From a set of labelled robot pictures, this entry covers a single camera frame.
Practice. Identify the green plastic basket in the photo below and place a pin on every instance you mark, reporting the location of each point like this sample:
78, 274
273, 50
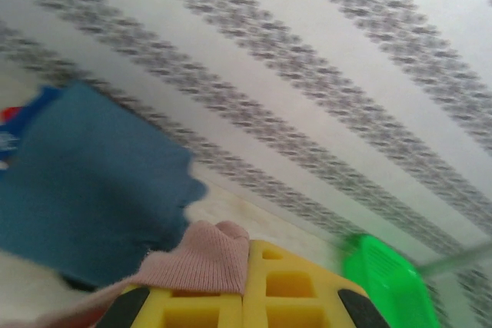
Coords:
380, 278

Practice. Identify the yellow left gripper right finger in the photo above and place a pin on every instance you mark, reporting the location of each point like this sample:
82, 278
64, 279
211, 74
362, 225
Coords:
292, 309

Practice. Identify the teal folded t-shirt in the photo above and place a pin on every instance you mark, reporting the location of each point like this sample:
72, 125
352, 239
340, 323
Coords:
96, 170

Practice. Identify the pink t-shirt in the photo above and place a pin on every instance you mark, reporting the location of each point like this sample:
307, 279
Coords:
207, 262

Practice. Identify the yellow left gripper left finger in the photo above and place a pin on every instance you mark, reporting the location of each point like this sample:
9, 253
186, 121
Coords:
192, 310

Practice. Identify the royal blue printed t-shirt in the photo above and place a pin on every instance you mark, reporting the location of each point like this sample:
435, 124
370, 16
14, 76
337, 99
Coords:
40, 99

